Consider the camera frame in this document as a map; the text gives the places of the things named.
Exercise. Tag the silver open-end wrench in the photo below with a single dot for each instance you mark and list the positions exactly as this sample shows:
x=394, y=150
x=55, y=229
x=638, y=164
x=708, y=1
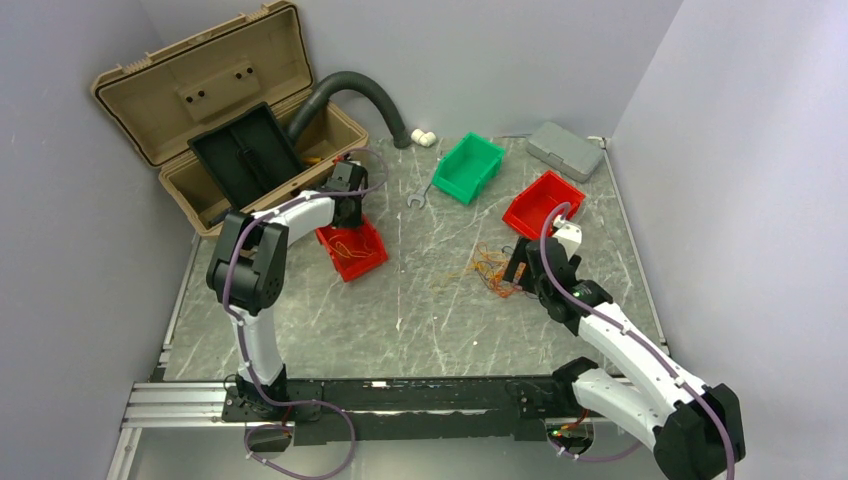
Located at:
x=418, y=199

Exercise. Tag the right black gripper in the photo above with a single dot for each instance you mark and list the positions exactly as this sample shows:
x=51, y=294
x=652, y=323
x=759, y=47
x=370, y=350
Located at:
x=520, y=255

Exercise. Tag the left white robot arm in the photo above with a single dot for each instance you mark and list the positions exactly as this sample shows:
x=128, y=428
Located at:
x=247, y=271

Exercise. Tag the grey plastic case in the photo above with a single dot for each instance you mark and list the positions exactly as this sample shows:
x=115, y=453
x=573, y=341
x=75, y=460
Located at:
x=573, y=156

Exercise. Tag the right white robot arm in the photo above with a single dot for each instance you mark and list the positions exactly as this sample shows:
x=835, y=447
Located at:
x=693, y=429

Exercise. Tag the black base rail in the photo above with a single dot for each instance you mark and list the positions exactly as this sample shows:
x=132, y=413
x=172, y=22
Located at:
x=319, y=411

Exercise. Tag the tan plastic toolbox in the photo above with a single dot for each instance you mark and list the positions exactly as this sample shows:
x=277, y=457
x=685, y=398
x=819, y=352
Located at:
x=192, y=86

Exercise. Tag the left red plastic bin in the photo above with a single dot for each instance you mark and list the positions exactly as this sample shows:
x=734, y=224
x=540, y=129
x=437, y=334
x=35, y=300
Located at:
x=353, y=252

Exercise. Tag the black toolbox tray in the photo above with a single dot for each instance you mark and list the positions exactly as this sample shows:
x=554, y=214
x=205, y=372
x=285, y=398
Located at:
x=249, y=156

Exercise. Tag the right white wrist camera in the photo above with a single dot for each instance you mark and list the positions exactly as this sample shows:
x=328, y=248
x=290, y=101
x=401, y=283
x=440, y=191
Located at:
x=569, y=236

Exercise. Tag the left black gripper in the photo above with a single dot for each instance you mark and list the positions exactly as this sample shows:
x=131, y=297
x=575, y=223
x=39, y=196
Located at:
x=358, y=219

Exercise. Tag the green plastic bin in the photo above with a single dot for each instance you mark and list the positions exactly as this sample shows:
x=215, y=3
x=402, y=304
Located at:
x=466, y=169

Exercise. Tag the right red plastic bin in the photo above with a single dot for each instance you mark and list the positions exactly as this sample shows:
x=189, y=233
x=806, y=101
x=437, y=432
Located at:
x=529, y=209

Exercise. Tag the red plastic bin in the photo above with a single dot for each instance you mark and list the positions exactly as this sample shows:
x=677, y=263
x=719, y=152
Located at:
x=353, y=252
x=529, y=209

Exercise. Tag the white pipe fitting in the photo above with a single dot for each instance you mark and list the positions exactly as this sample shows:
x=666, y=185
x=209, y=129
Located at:
x=422, y=138

